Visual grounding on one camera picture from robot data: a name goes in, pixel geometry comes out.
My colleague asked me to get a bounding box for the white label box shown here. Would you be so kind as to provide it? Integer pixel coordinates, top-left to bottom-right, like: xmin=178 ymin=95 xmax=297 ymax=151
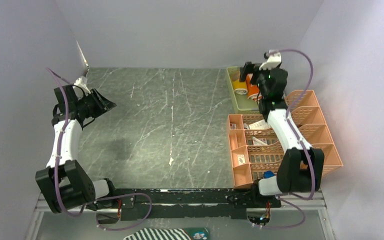
xmin=248 ymin=119 xmax=271 ymax=130

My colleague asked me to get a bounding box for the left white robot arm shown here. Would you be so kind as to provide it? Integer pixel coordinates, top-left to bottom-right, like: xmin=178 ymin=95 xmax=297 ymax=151
xmin=35 ymin=76 xmax=119 ymax=214

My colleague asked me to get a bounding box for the blue cap item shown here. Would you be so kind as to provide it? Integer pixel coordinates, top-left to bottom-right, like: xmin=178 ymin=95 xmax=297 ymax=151
xmin=263 ymin=170 xmax=276 ymax=179

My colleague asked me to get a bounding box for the black white striped cloth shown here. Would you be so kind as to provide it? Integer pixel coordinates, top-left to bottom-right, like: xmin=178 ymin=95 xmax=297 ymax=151
xmin=123 ymin=228 xmax=192 ymax=240

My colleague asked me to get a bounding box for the brown yellow bear towel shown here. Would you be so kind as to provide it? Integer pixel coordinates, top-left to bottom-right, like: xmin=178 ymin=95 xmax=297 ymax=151
xmin=230 ymin=70 xmax=248 ymax=96

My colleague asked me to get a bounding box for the aluminium frame rail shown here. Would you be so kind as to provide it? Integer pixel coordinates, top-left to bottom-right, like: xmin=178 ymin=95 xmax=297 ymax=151
xmin=26 ymin=189 xmax=335 ymax=240

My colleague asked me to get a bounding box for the orange plastic compartment tray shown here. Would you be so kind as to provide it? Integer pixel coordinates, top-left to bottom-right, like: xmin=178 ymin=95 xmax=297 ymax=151
xmin=226 ymin=114 xmax=284 ymax=189

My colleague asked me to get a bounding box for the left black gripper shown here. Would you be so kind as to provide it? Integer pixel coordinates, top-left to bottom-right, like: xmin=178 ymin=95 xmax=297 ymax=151
xmin=76 ymin=88 xmax=117 ymax=119

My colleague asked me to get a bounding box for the orange white towel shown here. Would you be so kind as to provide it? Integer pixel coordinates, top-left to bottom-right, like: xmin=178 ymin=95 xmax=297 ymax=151
xmin=245 ymin=73 xmax=262 ymax=102

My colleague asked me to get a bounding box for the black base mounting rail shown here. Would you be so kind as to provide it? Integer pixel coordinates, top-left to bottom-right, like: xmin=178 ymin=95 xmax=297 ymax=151
xmin=92 ymin=188 xmax=282 ymax=221

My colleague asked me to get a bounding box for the green plastic basket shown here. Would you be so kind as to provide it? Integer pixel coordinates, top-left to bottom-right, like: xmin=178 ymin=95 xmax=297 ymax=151
xmin=226 ymin=66 xmax=262 ymax=114

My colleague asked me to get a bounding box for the orange plastic file organizer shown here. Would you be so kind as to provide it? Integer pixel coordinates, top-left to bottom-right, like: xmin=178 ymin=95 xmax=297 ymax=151
xmin=285 ymin=90 xmax=343 ymax=178

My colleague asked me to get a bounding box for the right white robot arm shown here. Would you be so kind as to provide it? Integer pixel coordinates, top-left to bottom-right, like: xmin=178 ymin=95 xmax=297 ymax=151
xmin=239 ymin=50 xmax=325 ymax=207

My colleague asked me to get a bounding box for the teal cartoon card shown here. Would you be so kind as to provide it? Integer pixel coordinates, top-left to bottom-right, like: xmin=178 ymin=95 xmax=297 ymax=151
xmin=182 ymin=227 xmax=210 ymax=240

